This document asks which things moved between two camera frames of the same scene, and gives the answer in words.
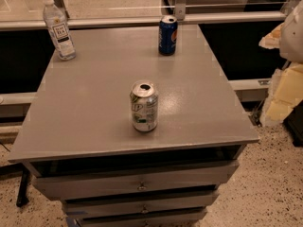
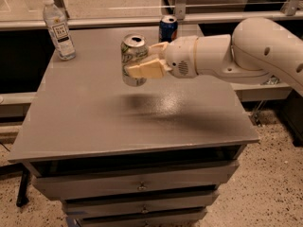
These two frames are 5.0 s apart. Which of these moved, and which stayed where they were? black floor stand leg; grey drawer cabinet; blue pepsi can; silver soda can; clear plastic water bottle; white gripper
Moved: white gripper; silver soda can
Stayed: clear plastic water bottle; black floor stand leg; blue pepsi can; grey drawer cabinet
